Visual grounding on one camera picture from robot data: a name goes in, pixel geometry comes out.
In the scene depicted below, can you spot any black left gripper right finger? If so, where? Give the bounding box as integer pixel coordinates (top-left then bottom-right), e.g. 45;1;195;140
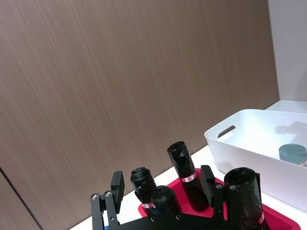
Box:
200;164;241;224

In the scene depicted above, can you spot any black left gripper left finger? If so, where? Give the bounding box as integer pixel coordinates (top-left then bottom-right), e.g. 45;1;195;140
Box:
90;170;126;230

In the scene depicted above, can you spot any large black bag roll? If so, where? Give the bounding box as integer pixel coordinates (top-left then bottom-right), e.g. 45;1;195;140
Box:
224;167;272;230

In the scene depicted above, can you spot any black bag roll, white-red label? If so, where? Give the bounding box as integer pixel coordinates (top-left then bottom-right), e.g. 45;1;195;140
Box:
167;141;209;212
130;167;157;215

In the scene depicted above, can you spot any small black bag roll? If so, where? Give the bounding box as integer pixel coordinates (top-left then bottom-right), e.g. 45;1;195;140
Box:
150;185;183;214

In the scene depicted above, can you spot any red plastic tray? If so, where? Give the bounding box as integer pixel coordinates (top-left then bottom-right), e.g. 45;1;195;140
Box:
138;167;302;230

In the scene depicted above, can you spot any white plastic storage bin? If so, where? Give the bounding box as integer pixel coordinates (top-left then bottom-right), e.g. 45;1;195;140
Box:
204;109;307;214

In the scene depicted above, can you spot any jar with grey lid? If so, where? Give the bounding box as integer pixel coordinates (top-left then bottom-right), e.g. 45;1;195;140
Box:
278;143;307;168

